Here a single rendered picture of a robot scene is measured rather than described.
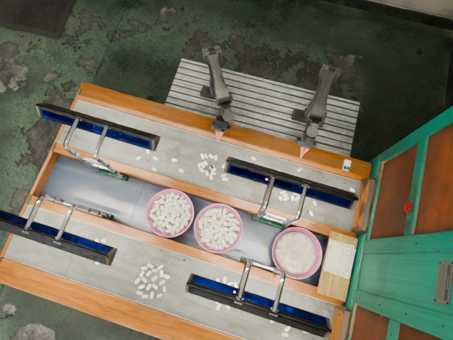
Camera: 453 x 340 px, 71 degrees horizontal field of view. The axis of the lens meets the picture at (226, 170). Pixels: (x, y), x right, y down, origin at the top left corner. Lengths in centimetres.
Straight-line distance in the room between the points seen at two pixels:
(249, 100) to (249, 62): 99
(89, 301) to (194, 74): 146
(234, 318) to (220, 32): 244
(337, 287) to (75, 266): 139
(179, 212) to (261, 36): 196
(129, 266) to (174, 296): 29
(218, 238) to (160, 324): 52
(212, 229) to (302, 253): 51
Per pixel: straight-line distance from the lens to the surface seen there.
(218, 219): 179
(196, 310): 180
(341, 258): 183
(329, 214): 187
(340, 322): 177
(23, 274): 205
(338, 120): 214
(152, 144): 155
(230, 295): 141
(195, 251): 175
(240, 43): 313
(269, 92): 211
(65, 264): 198
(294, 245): 181
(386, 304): 148
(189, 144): 189
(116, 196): 197
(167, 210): 182
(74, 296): 193
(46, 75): 337
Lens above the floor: 251
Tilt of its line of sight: 75 degrees down
